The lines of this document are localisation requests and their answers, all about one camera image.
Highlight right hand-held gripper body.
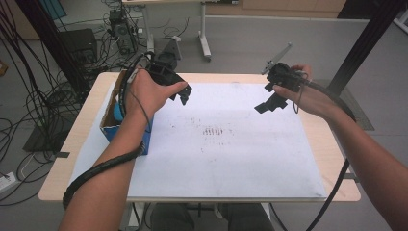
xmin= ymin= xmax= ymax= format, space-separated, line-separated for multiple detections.
xmin=260 ymin=41 xmax=310 ymax=94

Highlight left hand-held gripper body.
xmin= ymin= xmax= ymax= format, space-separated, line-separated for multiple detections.
xmin=144 ymin=36 xmax=187 ymax=88

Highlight blue cardboard box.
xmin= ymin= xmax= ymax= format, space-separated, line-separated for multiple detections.
xmin=99 ymin=69 xmax=154 ymax=157

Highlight person's right hand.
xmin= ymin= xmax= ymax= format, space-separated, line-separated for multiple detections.
xmin=271 ymin=63 xmax=337 ymax=119

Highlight person's left hand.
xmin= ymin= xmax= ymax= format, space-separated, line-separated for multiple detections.
xmin=123 ymin=67 xmax=190 ymax=122

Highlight black computer tower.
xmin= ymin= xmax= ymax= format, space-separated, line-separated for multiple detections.
xmin=109 ymin=9 xmax=139 ymax=56

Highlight light wooden cabinet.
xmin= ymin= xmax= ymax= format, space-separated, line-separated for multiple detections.
xmin=205 ymin=0 xmax=347 ymax=19

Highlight white paper sheet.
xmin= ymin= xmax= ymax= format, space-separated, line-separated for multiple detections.
xmin=68 ymin=81 xmax=328 ymax=201

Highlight black equipment box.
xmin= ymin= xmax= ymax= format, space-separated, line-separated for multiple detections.
xmin=59 ymin=28 xmax=99 ymax=65

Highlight person's dark grey trousers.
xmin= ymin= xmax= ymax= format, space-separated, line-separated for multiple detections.
xmin=149 ymin=202 xmax=277 ymax=231

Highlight teal panel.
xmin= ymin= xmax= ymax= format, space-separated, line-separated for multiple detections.
xmin=38 ymin=0 xmax=68 ymax=21

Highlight dark floor mat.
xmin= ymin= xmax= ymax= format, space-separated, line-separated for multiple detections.
xmin=22 ymin=110 xmax=80 ymax=153

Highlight white power strip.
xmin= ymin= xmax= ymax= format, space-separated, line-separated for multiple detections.
xmin=0 ymin=171 xmax=17 ymax=194

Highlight white desk frame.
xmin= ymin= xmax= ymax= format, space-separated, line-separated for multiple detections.
xmin=121 ymin=0 xmax=214 ymax=62

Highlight tangle of black floor cables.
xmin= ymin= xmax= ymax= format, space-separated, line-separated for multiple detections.
xmin=0 ymin=0 xmax=193 ymax=206

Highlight black metal post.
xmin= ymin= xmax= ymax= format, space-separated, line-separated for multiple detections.
xmin=326 ymin=0 xmax=408 ymax=97
xmin=13 ymin=0 xmax=90 ymax=94

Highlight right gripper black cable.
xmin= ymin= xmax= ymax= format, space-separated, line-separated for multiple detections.
xmin=293 ymin=71 xmax=358 ymax=231

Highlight left gripper corrugated black cable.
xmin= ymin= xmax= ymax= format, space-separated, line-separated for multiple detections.
xmin=62 ymin=50 xmax=156 ymax=211

